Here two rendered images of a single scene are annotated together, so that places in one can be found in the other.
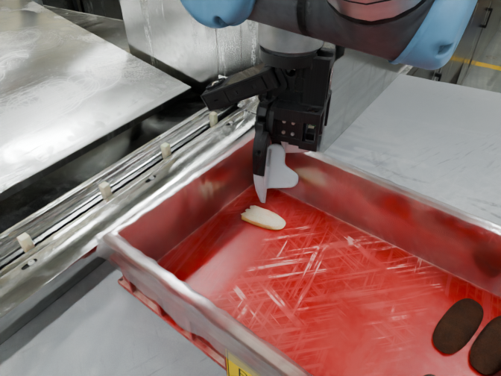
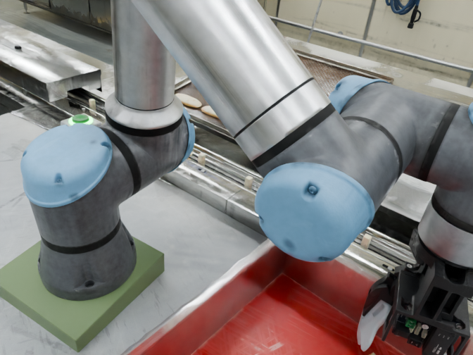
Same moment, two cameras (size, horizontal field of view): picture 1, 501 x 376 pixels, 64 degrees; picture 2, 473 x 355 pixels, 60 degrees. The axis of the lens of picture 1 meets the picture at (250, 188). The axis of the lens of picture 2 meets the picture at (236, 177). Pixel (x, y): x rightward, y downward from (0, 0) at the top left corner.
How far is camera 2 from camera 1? 0.44 m
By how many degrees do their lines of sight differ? 69
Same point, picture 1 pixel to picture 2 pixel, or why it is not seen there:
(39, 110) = not seen: hidden behind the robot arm
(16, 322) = (246, 220)
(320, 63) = (433, 270)
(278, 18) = not seen: hidden behind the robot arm
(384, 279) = not seen: outside the picture
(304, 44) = (428, 237)
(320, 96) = (419, 302)
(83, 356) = (226, 256)
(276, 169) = (371, 325)
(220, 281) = (287, 332)
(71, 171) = (395, 227)
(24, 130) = (405, 179)
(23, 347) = (235, 229)
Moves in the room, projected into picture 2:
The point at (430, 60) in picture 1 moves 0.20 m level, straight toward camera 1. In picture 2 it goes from (262, 222) to (67, 144)
